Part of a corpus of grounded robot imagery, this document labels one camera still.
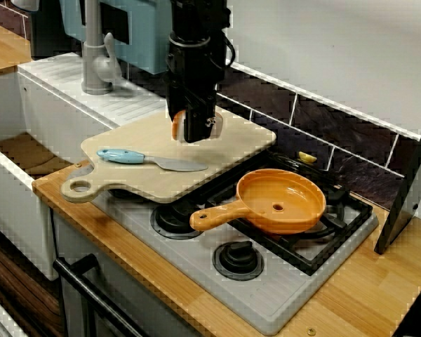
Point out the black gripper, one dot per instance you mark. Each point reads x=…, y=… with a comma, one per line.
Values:
x=191, y=77

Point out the bread slice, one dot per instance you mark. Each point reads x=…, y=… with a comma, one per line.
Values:
x=177, y=126

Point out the wooden cutting board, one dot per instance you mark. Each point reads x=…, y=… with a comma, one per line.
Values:
x=231, y=147

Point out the black stove knob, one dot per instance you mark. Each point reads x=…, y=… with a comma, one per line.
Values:
x=238, y=261
x=175, y=224

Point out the small yellow toy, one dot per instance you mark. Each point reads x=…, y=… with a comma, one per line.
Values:
x=307, y=157

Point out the orange toy frying pan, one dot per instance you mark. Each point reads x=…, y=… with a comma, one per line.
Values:
x=287, y=207

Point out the grey toy faucet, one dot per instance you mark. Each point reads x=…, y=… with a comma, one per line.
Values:
x=91, y=52

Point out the white toy sink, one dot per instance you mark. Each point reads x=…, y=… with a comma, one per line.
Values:
x=56, y=112

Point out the white toy oven front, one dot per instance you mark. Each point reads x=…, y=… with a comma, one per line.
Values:
x=133, y=291

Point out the black burner grate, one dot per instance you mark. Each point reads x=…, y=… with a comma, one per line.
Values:
x=358, y=210

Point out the grey toy stove top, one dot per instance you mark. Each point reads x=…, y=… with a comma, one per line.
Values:
x=273, y=302

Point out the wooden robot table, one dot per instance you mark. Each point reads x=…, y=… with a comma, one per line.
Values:
x=3, y=49

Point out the black slanted panel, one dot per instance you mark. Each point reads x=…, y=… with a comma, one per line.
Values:
x=407, y=196

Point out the wooden countertop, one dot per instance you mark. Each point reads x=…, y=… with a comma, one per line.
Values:
x=354, y=288

